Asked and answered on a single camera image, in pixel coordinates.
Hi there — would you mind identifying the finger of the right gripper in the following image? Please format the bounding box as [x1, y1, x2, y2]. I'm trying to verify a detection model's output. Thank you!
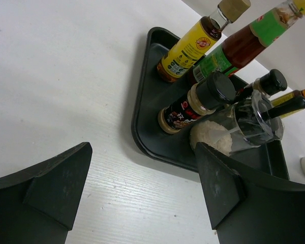
[233, 69, 287, 103]
[266, 97, 305, 119]

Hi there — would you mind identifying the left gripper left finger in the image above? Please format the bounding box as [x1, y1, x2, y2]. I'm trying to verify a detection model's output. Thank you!
[0, 142, 93, 243]

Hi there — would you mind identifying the black label spice jar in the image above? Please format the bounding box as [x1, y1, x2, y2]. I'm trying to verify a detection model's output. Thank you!
[158, 71, 236, 135]

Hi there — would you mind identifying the green label sauce bottle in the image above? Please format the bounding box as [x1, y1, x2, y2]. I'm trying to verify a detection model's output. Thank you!
[187, 1, 305, 85]

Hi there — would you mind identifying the yellow label oil bottle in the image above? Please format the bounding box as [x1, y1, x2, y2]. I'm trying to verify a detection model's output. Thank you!
[157, 0, 251, 83]
[271, 89, 305, 119]

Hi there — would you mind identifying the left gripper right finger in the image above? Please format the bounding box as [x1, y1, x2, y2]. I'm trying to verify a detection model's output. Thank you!
[195, 142, 305, 243]

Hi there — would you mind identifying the clear salt grinder jar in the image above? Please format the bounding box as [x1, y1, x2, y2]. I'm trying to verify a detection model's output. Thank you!
[190, 91, 284, 156]

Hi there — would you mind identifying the black plastic tray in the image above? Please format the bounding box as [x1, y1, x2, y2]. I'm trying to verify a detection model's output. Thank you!
[131, 27, 289, 180]

